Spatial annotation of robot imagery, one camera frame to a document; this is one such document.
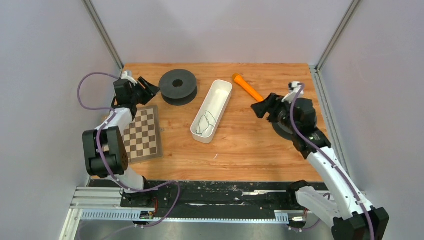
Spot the purple cable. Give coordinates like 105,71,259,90
76,72,181,229
289,83,376,240

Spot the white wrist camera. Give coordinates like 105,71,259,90
120,70,138,86
281,81,305,104

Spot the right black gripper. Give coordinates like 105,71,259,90
251,92,299,133

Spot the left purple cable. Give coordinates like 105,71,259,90
76,72,181,229

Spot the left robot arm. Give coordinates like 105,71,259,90
82,74,160,207

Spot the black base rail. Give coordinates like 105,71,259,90
70,179,306,224

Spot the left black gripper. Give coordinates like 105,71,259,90
129,77,162,106

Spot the left aluminium frame post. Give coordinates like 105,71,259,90
81,0,124,71

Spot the right aluminium frame post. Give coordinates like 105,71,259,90
315,0,362,72

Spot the orange flashlight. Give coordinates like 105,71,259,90
231,73,264,102

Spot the black spool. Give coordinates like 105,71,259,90
271,122,293,141
159,69,198,106

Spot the white oblong tray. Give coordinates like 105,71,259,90
190,79,233,144

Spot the aluminium frame post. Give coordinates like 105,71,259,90
81,0,124,71
315,0,362,72

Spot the wooden chessboard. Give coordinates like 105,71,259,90
122,105,163,164

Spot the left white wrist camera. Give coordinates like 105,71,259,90
120,70,138,86

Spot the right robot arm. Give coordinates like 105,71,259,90
251,93,390,240

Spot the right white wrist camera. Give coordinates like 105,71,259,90
281,81,305,104

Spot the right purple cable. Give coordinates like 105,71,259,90
289,83,376,240

